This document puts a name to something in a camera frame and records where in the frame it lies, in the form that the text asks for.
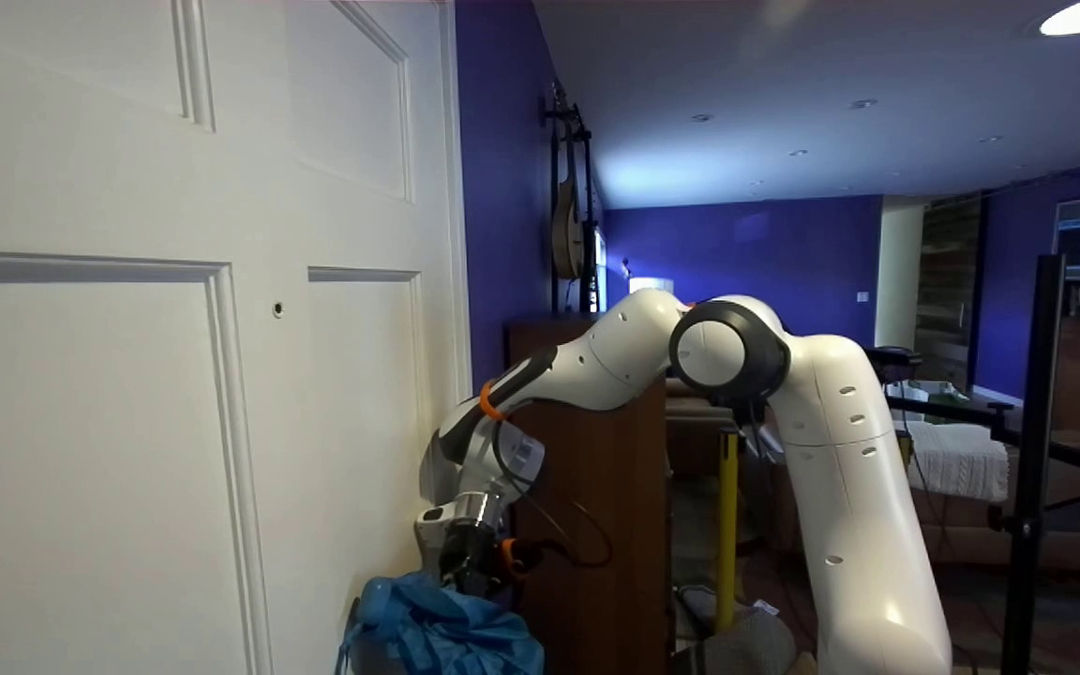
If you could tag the white covered table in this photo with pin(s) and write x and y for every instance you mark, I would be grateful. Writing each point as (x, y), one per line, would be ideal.
(967, 460)

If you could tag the brown wooden cabinet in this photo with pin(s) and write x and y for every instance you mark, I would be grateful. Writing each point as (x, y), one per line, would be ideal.
(615, 499)

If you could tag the black metal wall ornament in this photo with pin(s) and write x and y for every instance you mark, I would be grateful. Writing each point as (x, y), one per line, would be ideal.
(564, 225)

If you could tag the blue fabric bag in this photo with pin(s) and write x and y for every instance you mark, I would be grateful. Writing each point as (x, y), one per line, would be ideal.
(442, 633)

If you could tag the dark wooden wall panel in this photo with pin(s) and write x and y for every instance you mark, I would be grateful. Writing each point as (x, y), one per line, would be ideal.
(954, 288)

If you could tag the grey stand base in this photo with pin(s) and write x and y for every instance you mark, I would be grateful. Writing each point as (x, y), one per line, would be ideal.
(740, 638)

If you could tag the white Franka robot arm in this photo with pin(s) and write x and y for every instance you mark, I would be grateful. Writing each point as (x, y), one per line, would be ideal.
(843, 464)

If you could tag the tall yellow pole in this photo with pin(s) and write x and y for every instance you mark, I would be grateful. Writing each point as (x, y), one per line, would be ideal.
(730, 538)

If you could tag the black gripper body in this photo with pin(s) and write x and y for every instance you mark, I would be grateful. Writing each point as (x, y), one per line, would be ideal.
(478, 563)

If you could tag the black stand pole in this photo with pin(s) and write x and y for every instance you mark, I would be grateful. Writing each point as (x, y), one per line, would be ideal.
(1028, 499)

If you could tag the white panel door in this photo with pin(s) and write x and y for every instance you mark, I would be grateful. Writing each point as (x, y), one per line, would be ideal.
(90, 435)

